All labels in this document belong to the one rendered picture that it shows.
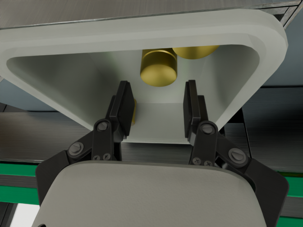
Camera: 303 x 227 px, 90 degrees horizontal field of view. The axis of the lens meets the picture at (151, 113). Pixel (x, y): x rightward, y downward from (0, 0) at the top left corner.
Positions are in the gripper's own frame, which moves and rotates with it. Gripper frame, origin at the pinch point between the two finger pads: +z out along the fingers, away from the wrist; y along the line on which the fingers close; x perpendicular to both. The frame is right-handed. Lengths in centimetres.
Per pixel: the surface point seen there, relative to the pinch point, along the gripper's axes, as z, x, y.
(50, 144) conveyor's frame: 6.1, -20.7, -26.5
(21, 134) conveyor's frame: 8.2, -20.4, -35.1
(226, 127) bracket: 4.9, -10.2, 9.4
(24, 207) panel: -5, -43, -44
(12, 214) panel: -7, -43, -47
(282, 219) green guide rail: -5.5, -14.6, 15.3
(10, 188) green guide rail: -3.1, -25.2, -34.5
